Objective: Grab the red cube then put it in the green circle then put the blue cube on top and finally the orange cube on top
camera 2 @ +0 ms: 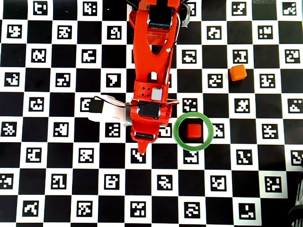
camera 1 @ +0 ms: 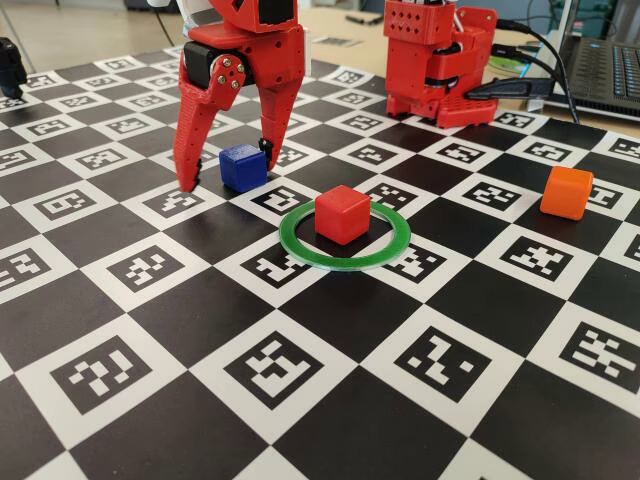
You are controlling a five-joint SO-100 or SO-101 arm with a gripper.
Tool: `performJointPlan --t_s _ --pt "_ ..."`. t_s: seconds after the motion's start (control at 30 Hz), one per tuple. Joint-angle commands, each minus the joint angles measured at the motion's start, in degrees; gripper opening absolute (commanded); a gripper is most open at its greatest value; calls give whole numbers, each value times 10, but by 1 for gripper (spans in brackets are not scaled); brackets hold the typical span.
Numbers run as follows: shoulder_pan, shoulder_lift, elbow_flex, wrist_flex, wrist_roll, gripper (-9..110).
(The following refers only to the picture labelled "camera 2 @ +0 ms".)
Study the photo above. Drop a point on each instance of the red robot base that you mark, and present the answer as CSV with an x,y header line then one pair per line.
x,y
132,20

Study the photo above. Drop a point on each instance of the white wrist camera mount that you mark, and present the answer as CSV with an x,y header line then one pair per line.
x,y
111,113

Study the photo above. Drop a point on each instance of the checkerboard marker mat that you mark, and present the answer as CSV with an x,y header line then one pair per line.
x,y
59,208

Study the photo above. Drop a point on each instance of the black camera stand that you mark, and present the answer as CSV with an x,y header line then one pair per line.
x,y
297,211

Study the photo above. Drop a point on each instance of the red robot arm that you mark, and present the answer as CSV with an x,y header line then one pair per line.
x,y
142,59

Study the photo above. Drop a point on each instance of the red cube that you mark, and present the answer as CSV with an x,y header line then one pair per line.
x,y
194,131

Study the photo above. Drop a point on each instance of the gray duct tape wad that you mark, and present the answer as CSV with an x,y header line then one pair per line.
x,y
185,15

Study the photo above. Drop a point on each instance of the orange cube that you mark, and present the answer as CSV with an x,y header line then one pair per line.
x,y
237,73

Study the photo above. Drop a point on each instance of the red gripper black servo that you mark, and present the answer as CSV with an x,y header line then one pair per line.
x,y
143,136

